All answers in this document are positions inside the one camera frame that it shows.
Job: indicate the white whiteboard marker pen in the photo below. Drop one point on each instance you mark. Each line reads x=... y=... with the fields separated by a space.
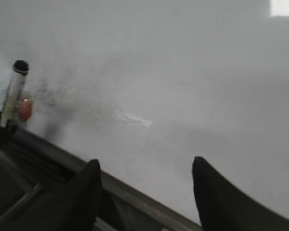
x=10 y=111

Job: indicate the orange round magnet taped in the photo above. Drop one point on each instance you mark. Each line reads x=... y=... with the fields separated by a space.
x=26 y=108

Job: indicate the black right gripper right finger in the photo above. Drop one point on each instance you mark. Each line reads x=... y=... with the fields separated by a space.
x=224 y=207

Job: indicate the white whiteboard surface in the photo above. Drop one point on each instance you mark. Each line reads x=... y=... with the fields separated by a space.
x=144 y=86

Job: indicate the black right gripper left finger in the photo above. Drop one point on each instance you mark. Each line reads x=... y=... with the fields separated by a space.
x=74 y=207

